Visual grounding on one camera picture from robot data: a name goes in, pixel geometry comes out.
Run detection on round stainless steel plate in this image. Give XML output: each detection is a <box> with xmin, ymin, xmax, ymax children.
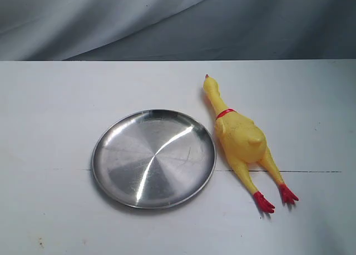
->
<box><xmin>91</xmin><ymin>109</ymin><xmax>216</xmax><ymax>209</ymax></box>

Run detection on yellow rubber chicken toy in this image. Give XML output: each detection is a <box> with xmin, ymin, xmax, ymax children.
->
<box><xmin>203</xmin><ymin>74</ymin><xmax>299</xmax><ymax>213</ymax></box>

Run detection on grey backdrop cloth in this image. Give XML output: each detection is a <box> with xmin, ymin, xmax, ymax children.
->
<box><xmin>1</xmin><ymin>0</ymin><xmax>355</xmax><ymax>61</ymax></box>

